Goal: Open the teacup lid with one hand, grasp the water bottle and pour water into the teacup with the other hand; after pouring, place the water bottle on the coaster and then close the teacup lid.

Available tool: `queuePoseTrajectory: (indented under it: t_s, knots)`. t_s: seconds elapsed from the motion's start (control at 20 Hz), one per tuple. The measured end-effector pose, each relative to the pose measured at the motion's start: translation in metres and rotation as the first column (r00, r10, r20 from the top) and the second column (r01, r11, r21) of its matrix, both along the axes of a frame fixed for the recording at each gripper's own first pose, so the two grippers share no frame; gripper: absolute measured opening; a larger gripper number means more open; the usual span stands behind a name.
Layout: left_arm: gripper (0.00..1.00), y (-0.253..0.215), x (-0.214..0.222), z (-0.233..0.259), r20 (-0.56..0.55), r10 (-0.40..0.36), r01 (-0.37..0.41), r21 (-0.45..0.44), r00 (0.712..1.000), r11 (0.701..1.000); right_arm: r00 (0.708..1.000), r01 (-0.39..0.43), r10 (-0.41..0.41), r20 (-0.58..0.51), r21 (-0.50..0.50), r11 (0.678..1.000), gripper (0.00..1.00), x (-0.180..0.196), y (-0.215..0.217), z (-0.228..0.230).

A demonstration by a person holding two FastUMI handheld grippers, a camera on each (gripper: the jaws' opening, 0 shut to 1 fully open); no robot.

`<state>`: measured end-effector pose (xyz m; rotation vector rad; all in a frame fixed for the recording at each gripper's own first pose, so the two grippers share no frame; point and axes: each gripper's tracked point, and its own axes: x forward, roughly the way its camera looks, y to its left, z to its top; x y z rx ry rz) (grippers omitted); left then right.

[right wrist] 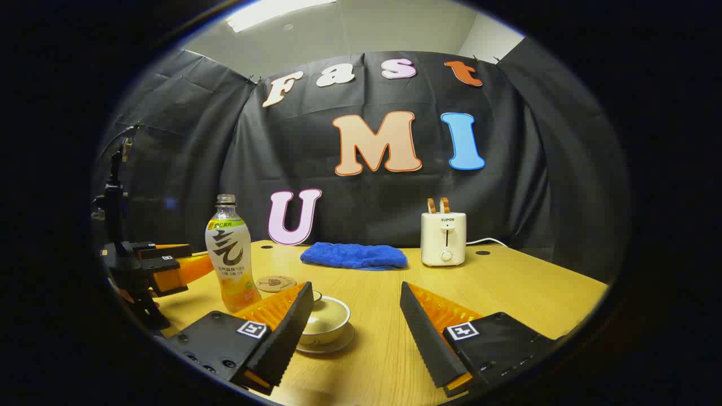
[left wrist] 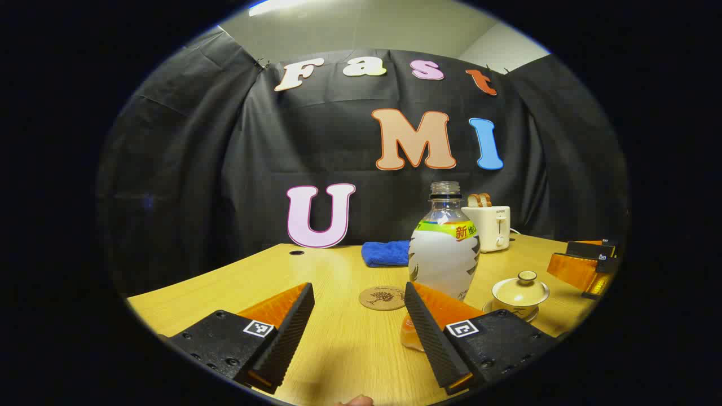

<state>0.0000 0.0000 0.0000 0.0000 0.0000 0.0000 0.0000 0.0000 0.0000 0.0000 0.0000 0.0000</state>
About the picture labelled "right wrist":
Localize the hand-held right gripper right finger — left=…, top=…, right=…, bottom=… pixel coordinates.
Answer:
left=399, top=281, right=567, bottom=398

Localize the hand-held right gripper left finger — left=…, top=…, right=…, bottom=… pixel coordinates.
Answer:
left=162, top=281, right=315, bottom=395

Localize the white ceramic teacup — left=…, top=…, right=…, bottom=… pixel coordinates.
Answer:
left=299, top=297, right=351, bottom=346

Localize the round cork coaster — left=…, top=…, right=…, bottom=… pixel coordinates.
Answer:
left=256, top=275, right=298, bottom=294

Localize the clear water bottle orange label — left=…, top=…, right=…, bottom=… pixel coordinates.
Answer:
left=204, top=194, right=263, bottom=314

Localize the white ceramic saucer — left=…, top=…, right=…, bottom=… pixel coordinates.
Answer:
left=295, top=323, right=356, bottom=355

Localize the cream toaster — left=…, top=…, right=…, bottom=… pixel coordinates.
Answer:
left=420, top=211, right=468, bottom=267

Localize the blue folded towel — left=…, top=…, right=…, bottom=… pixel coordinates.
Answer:
left=300, top=242, right=408, bottom=271

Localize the black backdrop cloth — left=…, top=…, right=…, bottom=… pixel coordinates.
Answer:
left=93, top=48, right=629, bottom=283

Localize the ceiling light panel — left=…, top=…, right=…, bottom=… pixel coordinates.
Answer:
left=226, top=0, right=339, bottom=33

